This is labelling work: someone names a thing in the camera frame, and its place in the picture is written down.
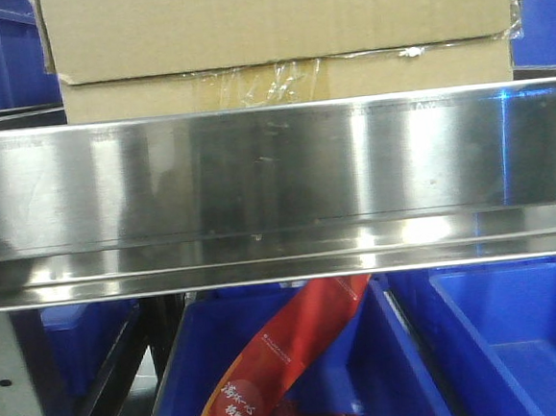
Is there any brown cardboard carton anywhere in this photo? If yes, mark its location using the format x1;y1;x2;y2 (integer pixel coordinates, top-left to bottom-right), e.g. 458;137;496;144
32;0;520;123

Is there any stainless steel shelf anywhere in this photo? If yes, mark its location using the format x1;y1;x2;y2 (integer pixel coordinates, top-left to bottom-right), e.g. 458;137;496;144
0;77;556;312

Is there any blue bin with pouch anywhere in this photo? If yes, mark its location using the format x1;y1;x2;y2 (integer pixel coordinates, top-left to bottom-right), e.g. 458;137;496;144
154;280;452;416

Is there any red snack pouch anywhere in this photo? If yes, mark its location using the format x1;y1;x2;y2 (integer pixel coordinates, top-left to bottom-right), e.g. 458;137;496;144
201;274;371;416

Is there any blue bin lower left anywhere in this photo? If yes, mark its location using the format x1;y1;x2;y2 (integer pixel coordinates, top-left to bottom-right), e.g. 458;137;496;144
39;299;137;398

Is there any empty blue plastic bin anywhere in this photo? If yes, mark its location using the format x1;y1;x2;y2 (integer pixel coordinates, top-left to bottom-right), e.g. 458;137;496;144
385;257;556;416

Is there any blue bin upper left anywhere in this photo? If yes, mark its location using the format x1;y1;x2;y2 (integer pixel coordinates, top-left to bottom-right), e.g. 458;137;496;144
0;0;61;110

